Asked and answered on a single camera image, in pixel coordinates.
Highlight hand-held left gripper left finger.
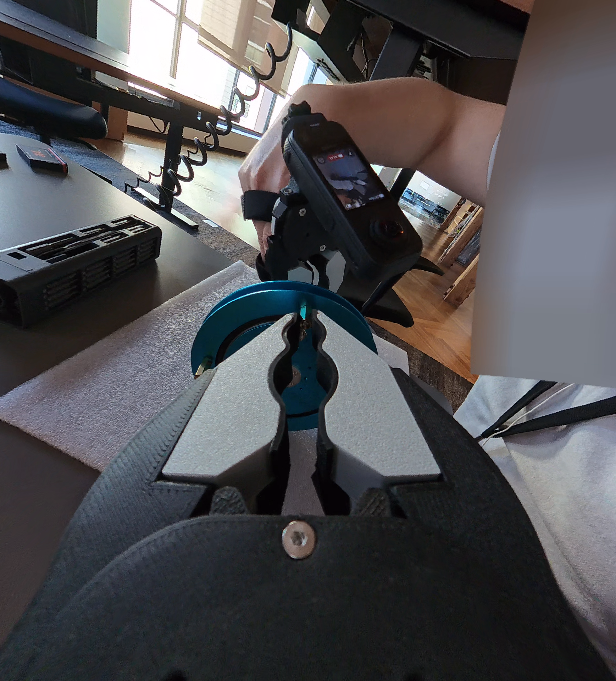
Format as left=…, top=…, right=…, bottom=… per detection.
left=161, top=313, right=300, bottom=516

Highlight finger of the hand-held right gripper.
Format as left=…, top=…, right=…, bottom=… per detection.
left=322, top=249, right=349, bottom=292

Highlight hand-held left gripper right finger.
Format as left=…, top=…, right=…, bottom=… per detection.
left=312, top=311, right=442, bottom=516

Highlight blue metal wheel assembly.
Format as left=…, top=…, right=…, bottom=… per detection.
left=191, top=282, right=378, bottom=431

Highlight person's right forearm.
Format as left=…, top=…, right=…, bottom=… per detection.
left=287, top=77, right=506, bottom=208

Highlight wooden background desk black legs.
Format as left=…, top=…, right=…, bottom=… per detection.
left=0, top=0, right=218, bottom=229

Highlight black standing desk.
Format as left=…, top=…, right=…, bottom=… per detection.
left=271, top=0, right=532, bottom=176

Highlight dark grey desk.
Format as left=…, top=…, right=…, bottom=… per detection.
left=0, top=128, right=266, bottom=681

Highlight person's right hand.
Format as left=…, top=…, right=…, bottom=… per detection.
left=238, top=104, right=294, bottom=257

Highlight white foam mat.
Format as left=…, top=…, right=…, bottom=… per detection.
left=0, top=260, right=410, bottom=514

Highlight large window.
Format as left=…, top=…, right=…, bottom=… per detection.
left=95, top=0, right=314, bottom=134

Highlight black screwdriver bit case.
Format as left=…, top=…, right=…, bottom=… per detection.
left=0, top=214, right=162, bottom=328

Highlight person's white shirt torso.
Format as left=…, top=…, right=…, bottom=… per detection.
left=454, top=375, right=616, bottom=681

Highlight small black box red print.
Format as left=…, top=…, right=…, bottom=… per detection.
left=16, top=144, right=69, bottom=175

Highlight dark blue office chair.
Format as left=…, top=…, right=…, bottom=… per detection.
left=0, top=63, right=107, bottom=142

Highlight coiled black cable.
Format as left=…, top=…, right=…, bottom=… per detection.
left=127, top=21, right=294, bottom=198

